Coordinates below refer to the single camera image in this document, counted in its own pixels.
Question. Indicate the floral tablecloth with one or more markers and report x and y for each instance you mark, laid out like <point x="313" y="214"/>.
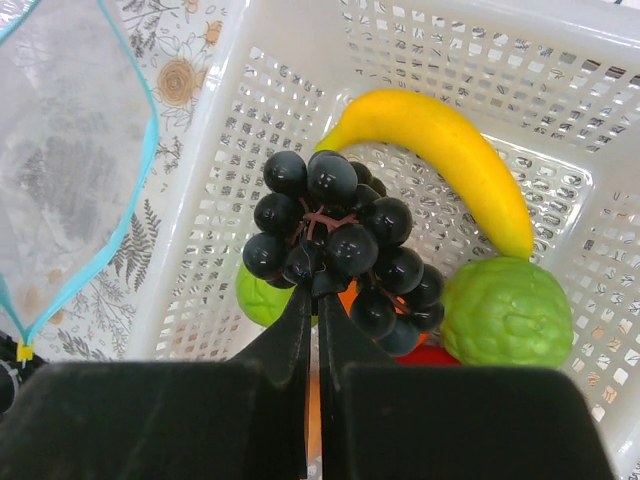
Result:
<point x="174" y="43"/>

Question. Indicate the red bell pepper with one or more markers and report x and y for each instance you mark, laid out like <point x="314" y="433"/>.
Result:
<point x="428" y="355"/>

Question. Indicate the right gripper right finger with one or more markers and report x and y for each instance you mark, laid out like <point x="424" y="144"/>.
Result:
<point x="384" y="420"/>

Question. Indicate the black grape bunch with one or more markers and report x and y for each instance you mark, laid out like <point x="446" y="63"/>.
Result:
<point x="327" y="222"/>

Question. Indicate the clear zip top bag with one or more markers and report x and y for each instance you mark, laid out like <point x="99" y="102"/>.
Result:
<point x="78" y="134"/>

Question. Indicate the small green fruit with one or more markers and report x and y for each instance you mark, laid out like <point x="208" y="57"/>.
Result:
<point x="262" y="303"/>

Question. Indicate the yellow banana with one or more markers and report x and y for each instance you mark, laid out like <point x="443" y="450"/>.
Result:
<point x="449" y="142"/>

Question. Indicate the white plastic basket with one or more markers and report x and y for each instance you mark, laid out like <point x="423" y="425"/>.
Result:
<point x="553" y="85"/>

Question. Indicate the large green custard apple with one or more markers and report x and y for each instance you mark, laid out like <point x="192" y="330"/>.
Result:
<point x="506" y="311"/>

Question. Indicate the orange fruit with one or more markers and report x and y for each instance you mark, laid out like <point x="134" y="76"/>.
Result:
<point x="314" y="414"/>

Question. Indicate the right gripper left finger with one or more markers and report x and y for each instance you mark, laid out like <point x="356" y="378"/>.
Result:
<point x="243" y="418"/>

